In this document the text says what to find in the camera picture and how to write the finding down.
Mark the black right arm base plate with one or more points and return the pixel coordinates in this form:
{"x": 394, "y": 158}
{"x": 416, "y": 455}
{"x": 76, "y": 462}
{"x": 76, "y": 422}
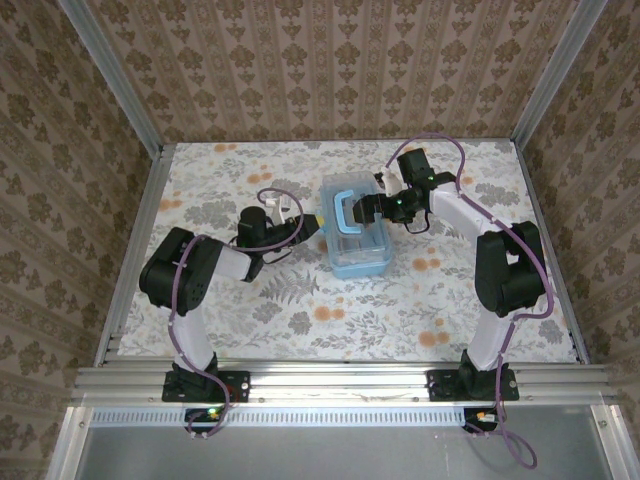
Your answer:
{"x": 512, "y": 387}

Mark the aluminium corner post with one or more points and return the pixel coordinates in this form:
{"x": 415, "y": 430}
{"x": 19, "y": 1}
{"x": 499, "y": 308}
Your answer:
{"x": 110, "y": 75}
{"x": 560, "y": 75}

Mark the blue toolbox with clear lid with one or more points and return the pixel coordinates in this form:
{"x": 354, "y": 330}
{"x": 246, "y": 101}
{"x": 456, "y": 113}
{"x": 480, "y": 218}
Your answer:
{"x": 360, "y": 255}

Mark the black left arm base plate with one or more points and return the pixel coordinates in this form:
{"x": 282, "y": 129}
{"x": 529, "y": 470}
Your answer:
{"x": 240, "y": 385}

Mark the aluminium left corner post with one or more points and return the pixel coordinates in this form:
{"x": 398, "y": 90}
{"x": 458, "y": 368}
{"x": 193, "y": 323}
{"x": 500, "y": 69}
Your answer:
{"x": 110, "y": 75}

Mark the floral patterned table cover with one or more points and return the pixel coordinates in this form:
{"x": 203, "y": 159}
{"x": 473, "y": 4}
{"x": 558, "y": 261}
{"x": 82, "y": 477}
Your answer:
{"x": 375, "y": 310}

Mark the aluminium table rail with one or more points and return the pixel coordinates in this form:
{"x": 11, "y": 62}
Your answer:
{"x": 137, "y": 240}
{"x": 550, "y": 240}
{"x": 300, "y": 141}

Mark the aluminium right table rail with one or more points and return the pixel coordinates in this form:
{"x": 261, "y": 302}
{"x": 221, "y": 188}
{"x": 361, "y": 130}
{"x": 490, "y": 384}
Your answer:
{"x": 550, "y": 240}

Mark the aluminium back table rail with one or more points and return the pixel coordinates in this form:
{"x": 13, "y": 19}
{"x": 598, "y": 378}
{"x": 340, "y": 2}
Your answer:
{"x": 300, "y": 141}

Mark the left controller board green light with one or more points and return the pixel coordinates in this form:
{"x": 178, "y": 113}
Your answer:
{"x": 205, "y": 417}

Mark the right controller board orange plug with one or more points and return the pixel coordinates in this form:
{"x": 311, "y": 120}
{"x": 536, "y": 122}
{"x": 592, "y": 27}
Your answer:
{"x": 482, "y": 419}

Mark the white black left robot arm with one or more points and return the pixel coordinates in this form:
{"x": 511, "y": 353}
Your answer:
{"x": 192, "y": 340}

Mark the aluminium left table rail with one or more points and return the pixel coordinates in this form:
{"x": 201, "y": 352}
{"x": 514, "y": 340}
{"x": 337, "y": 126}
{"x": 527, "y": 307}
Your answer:
{"x": 137, "y": 240}

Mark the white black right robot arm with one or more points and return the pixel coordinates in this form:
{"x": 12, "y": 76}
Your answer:
{"x": 487, "y": 345}

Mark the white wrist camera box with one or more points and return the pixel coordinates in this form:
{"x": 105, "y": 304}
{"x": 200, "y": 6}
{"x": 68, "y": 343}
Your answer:
{"x": 277, "y": 210}
{"x": 389, "y": 181}

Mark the aluminium right corner post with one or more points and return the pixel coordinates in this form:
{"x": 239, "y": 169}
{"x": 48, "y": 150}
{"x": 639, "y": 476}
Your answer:
{"x": 560, "y": 75}

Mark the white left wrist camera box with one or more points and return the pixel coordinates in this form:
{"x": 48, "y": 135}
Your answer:
{"x": 277, "y": 210}

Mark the aluminium front beam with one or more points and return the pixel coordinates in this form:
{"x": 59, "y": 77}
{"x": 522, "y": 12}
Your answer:
{"x": 340, "y": 382}

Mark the grey metal bottom panel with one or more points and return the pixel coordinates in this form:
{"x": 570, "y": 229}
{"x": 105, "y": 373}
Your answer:
{"x": 325, "y": 455}

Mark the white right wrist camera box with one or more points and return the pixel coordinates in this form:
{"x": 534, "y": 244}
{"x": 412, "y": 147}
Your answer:
{"x": 389, "y": 181}

